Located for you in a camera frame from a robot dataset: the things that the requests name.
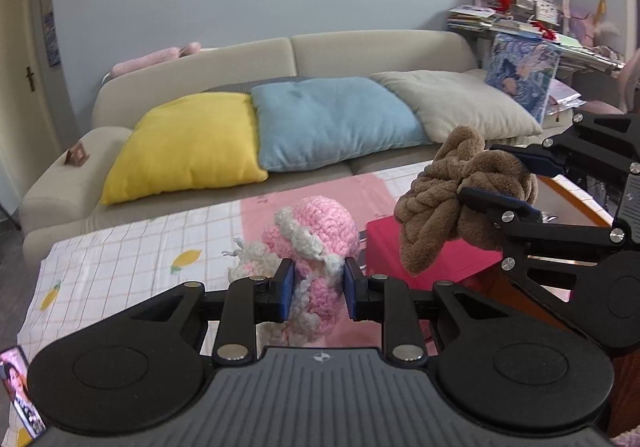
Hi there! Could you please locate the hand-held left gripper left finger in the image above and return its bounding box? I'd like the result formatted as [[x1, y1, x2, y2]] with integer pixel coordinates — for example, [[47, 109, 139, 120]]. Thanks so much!
[[125, 257, 296, 364]]

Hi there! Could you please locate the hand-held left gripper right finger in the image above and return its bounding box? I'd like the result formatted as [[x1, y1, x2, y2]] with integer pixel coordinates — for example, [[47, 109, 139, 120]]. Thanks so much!
[[344, 257, 507, 364]]

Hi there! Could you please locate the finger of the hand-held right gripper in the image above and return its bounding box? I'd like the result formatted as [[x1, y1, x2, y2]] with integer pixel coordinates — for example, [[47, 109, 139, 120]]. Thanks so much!
[[490, 112, 640, 177], [459, 186, 640, 324]]

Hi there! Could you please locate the orange cardboard box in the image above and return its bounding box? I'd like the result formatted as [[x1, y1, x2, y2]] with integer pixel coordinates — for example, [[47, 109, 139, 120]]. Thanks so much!
[[537, 174, 640, 434]]

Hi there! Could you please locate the pink crochet toy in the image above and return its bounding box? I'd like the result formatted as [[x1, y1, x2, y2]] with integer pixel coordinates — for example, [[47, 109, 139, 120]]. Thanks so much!
[[227, 196, 361, 344]]

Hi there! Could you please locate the brown plush toy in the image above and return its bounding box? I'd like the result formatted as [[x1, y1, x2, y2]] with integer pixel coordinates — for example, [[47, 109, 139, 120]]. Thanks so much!
[[392, 126, 540, 274]]

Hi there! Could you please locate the red lidded plastic box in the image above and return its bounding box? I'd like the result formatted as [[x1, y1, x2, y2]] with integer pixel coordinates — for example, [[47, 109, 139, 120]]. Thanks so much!
[[365, 214, 507, 289]]

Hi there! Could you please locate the pile of papers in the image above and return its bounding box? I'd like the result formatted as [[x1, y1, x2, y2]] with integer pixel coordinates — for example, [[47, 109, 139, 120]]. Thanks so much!
[[547, 79, 589, 116]]

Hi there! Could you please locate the pink desk chair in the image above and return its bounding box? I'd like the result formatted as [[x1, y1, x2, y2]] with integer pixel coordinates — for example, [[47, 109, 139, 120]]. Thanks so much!
[[579, 61, 640, 117]]

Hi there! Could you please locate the printed cartoon pillow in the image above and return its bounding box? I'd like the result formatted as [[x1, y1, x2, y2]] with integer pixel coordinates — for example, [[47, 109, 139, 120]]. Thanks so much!
[[485, 34, 562, 124]]

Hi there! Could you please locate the grey-beige pillow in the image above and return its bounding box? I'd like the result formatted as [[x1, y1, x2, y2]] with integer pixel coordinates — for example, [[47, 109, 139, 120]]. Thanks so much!
[[370, 70, 544, 144]]

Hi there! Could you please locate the white desk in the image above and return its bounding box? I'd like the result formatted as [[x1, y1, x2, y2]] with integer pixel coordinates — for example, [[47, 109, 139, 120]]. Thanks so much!
[[447, 21, 627, 79]]

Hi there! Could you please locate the pink plush toy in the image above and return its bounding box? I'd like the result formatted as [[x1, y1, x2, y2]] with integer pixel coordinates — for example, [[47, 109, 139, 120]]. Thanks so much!
[[562, 0, 624, 51]]

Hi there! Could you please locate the stack of books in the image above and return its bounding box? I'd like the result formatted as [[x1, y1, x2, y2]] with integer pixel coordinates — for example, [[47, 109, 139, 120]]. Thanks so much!
[[446, 4, 501, 32]]

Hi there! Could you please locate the checked lemon print sheet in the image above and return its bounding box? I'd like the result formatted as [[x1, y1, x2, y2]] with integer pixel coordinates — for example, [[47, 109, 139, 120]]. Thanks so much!
[[0, 160, 501, 447]]

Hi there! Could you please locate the blue pillow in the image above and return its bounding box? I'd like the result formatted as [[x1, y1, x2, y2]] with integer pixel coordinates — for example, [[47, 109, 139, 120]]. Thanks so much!
[[250, 76, 434, 173]]

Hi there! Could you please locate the yellow pillow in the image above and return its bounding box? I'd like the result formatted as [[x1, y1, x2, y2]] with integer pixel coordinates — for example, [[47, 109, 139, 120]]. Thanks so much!
[[100, 92, 270, 206]]

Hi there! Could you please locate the beige sofa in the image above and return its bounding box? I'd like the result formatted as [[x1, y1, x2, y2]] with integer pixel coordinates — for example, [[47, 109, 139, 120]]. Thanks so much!
[[20, 30, 576, 258]]

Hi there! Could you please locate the small brown box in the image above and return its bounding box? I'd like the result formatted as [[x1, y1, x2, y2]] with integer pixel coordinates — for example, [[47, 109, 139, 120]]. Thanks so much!
[[64, 143, 91, 167]]

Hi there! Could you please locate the pink bolster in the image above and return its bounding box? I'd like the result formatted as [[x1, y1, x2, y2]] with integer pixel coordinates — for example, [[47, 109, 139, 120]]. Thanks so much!
[[108, 41, 203, 78]]

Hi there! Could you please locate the smartphone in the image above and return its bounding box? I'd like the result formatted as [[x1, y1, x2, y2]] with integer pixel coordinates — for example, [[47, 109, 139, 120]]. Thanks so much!
[[0, 346, 48, 441]]

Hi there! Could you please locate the cream door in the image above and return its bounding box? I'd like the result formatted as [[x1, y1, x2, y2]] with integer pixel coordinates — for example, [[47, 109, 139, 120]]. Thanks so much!
[[0, 0, 40, 215]]

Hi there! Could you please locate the wall poster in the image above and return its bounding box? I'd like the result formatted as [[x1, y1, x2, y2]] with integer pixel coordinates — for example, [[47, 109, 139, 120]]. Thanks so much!
[[42, 11, 62, 68]]

